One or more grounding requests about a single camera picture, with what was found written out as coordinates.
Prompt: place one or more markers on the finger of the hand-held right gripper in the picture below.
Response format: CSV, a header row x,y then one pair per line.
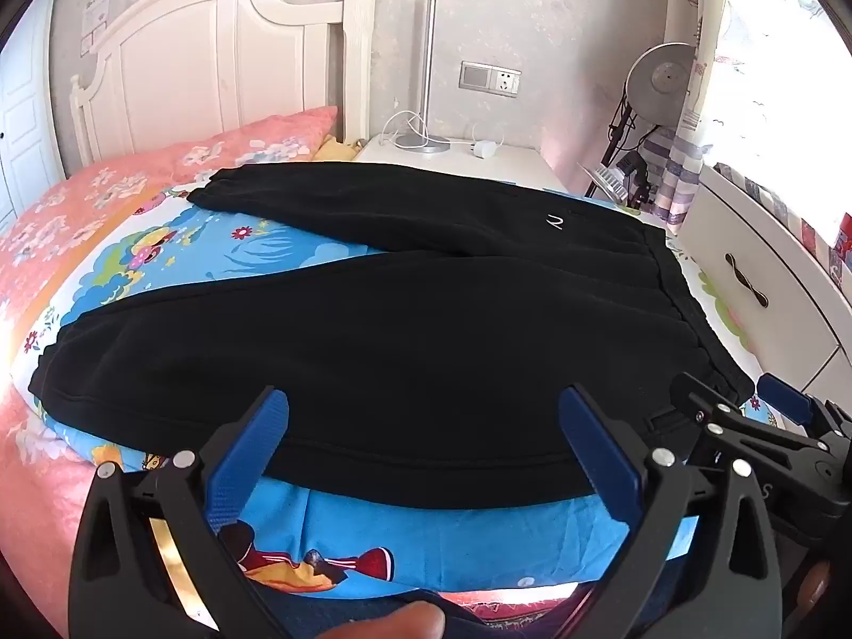
x,y
705,406
789,403

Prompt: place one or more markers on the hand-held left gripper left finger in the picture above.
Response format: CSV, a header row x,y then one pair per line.
x,y
245,460

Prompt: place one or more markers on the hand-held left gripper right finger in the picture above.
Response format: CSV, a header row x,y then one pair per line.
x,y
600,454

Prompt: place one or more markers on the black pants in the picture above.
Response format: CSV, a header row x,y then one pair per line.
x,y
399,346

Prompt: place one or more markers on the person's right hand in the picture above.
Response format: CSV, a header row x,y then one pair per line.
x,y
813,589

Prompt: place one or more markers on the person's left hand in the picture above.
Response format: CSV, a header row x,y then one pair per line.
x,y
393,622

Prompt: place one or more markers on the blue cartoon printed blanket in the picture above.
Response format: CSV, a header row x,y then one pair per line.
x,y
346,532

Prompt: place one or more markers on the white drawer cabinet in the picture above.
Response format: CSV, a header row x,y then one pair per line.
x,y
785,266

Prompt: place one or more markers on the red box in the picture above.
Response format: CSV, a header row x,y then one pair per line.
x,y
845,236

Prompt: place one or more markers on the ribbed silver light head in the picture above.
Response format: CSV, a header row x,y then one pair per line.
x,y
609,181

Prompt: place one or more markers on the patterned curtain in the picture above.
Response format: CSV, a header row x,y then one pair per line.
x,y
685,146

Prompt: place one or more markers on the white nightstand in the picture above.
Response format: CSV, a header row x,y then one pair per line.
x,y
519,166

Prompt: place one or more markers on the pink floral quilt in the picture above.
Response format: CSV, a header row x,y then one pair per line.
x,y
66,213

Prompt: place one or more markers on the yellow pillow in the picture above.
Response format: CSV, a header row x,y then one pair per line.
x,y
336,150

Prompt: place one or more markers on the white charger plug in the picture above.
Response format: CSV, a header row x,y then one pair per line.
x,y
487,148

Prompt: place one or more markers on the round lamp on black stand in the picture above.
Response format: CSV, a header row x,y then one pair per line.
x,y
659,76

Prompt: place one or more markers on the white bed headboard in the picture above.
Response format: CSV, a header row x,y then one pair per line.
x,y
200,80

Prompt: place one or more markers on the white wardrobe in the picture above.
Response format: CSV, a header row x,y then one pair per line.
x,y
26,113

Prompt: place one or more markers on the silver lamp stand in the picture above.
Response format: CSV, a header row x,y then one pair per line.
x,y
430,66

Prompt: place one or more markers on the grey wall socket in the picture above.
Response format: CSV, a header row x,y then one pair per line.
x,y
489,78

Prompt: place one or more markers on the paper wall notice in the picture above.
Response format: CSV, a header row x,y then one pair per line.
x,y
96,16

